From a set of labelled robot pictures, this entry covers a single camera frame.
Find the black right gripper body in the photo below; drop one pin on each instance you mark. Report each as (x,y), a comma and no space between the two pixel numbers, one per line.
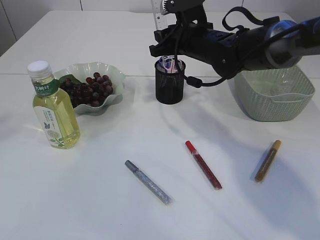
(192,41)

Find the pink scissors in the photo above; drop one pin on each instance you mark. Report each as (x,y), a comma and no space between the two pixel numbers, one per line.
(171,60)

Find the blue scissors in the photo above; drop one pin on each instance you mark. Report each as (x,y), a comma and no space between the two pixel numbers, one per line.
(165,65)

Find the clear plastic ruler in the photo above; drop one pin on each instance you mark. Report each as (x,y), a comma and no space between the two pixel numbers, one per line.
(158,14)

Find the clear plastic sheet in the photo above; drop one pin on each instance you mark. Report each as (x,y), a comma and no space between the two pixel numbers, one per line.
(281,84)

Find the purple grape bunch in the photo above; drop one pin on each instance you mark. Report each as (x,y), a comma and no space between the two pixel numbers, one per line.
(92,92)

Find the green tea bottle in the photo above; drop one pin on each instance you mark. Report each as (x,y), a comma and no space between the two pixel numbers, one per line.
(53,107)

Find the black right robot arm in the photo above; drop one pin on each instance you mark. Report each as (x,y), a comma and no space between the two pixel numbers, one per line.
(274,45)

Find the black mesh pen holder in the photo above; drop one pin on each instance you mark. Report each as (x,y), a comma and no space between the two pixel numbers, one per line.
(169,87)

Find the green woven plastic basket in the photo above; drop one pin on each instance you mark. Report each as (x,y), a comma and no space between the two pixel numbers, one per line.
(253,89)

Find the red glitter pen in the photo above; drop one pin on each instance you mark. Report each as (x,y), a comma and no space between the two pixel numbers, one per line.
(203,166)

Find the gold glitter pen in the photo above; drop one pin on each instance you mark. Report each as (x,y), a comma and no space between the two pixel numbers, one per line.
(267,162)

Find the grey glitter pen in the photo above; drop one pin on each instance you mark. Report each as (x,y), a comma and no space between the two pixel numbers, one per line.
(149,183)

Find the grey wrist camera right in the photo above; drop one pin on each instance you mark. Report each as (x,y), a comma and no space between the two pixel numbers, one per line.
(186,11)

